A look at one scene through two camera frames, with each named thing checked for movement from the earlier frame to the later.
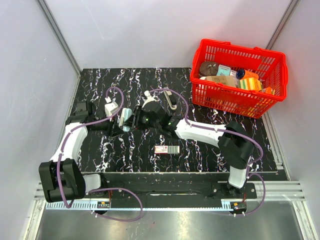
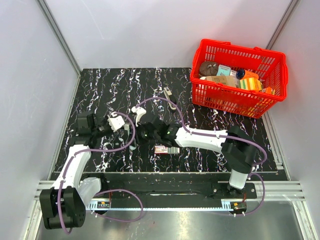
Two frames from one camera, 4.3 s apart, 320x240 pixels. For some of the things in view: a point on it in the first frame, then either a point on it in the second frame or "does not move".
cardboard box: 229,81 does not move
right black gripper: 135,119 to 138,129
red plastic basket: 271,66 does not move
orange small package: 268,90 does not move
